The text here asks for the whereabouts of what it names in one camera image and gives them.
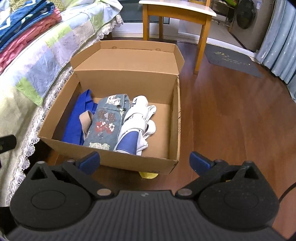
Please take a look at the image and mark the denim patchwork bag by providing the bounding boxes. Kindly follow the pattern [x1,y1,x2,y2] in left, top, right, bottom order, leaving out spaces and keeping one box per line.
[79,94,130,151]

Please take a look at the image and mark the pastel patchwork quilt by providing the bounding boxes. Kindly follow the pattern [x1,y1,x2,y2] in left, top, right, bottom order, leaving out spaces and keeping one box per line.
[1,1,123,106]

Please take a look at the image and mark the brown cardboard box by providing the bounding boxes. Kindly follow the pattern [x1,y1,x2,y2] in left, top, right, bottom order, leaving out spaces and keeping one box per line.
[39,40,184,174]

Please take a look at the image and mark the white canvas shopping bag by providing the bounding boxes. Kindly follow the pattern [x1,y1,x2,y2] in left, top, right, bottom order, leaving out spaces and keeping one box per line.
[114,95,157,156]

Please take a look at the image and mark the light green bed sheet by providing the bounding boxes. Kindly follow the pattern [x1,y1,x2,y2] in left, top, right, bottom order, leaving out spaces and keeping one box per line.
[0,22,124,207]

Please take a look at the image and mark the green zigzag pattern cushion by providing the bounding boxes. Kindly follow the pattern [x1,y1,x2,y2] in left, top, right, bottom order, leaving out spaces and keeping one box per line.
[10,0,65,11]

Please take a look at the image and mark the washing machine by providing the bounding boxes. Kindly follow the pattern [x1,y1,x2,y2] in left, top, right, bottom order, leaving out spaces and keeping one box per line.
[229,0,275,52]

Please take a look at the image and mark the yellow object under box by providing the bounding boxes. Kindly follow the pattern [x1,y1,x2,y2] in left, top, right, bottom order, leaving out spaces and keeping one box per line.
[139,172,158,180]

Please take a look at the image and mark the grey-blue curtain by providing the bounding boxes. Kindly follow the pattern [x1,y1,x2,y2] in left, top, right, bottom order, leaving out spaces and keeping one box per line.
[256,1,295,100]

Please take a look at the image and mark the wooden table with white top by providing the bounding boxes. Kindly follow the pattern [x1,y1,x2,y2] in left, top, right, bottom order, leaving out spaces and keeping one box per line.
[138,0,218,75]

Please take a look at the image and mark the blue patterned folded blanket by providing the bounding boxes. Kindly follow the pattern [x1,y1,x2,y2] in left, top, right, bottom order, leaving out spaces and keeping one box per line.
[1,1,55,52]

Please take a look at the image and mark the blue fabric bag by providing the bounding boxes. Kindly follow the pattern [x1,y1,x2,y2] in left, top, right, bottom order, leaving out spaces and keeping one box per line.
[62,89,97,145]

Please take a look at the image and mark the dark grey floor mat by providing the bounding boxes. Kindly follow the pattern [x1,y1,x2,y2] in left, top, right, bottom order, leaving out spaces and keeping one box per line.
[205,44,262,78]

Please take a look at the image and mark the pink ribbed folded towel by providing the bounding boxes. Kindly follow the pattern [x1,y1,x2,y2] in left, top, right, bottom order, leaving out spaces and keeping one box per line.
[1,7,62,73]

